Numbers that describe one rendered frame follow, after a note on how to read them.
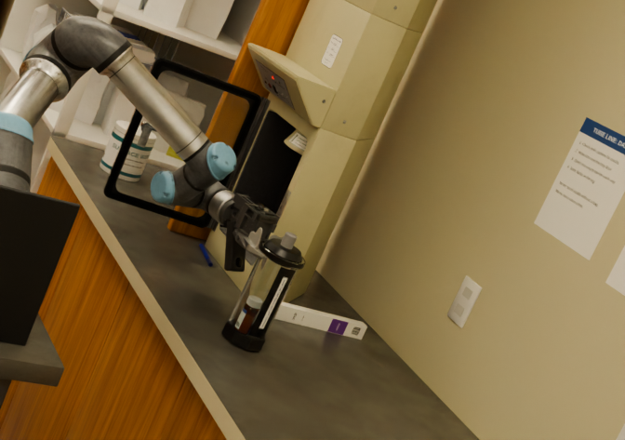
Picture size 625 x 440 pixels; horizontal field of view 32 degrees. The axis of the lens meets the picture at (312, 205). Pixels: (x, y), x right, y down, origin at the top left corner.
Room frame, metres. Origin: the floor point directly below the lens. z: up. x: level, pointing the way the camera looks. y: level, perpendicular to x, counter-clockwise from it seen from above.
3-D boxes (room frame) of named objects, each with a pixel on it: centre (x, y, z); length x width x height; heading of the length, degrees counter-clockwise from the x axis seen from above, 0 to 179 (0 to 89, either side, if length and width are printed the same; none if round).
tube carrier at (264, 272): (2.30, 0.02, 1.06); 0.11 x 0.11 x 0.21
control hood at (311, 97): (2.71, 0.19, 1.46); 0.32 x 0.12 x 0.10; 32
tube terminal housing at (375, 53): (2.80, 0.04, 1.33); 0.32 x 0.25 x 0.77; 32
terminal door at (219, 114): (2.80, 0.38, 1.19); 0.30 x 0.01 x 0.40; 112
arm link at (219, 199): (2.46, 0.18, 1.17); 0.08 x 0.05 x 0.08; 137
